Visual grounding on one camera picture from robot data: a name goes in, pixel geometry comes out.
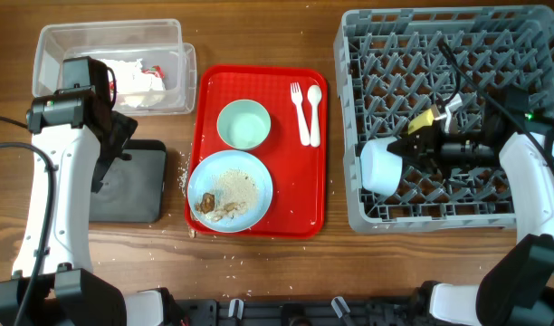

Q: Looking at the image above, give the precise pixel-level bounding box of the black plastic bin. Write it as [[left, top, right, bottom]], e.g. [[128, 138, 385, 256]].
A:
[[90, 139, 167, 224]]

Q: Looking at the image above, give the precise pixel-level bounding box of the clear plastic bin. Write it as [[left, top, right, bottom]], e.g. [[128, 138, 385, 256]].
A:
[[32, 19, 197, 116]]

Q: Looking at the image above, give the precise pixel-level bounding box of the light blue plate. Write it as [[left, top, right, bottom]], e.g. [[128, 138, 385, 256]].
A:
[[186, 150, 273, 234]]

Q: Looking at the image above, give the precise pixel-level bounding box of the grey dishwasher rack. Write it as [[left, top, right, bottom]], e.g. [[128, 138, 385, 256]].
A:
[[334, 5, 554, 234]]

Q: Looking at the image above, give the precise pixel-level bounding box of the light blue bowl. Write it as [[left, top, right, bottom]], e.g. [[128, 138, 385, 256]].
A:
[[359, 137, 403, 197]]

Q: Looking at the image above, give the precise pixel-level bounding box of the white plastic spoon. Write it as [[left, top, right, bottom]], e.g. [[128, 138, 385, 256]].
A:
[[307, 85, 322, 148]]

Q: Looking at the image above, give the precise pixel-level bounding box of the red serving tray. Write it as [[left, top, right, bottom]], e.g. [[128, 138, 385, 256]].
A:
[[187, 64, 328, 239]]

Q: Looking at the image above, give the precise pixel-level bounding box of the mint green bowl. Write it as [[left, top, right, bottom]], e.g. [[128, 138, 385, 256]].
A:
[[216, 99, 272, 150]]

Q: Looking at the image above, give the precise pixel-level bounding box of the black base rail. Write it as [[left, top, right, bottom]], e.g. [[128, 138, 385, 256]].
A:
[[177, 298, 435, 326]]

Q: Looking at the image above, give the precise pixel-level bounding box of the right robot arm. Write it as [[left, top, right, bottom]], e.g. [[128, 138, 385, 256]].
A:
[[387, 91, 554, 325]]

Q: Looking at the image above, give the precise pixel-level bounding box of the brown food scrap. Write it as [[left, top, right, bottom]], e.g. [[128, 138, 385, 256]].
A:
[[195, 193, 215, 215]]

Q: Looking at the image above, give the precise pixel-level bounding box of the white napkin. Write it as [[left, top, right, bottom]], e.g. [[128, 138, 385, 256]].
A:
[[100, 59, 166, 109]]

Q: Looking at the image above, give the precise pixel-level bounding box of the yellow plastic cup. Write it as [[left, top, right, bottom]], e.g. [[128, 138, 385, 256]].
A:
[[407, 105, 440, 135]]

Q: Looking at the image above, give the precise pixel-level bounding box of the white plastic fork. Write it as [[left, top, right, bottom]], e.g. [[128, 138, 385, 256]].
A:
[[291, 82, 310, 146]]

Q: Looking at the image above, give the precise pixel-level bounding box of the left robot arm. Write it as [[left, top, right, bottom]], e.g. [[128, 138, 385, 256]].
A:
[[0, 56, 186, 325]]

